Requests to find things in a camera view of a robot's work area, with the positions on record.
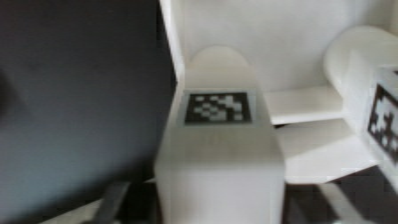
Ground white chair seat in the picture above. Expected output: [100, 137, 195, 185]
[159, 0, 398, 184]

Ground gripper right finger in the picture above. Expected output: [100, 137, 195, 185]
[317, 183, 372, 224]

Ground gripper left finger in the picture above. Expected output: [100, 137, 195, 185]
[40, 181, 134, 224]

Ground white chair leg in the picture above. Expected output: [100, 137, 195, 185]
[323, 26, 398, 179]

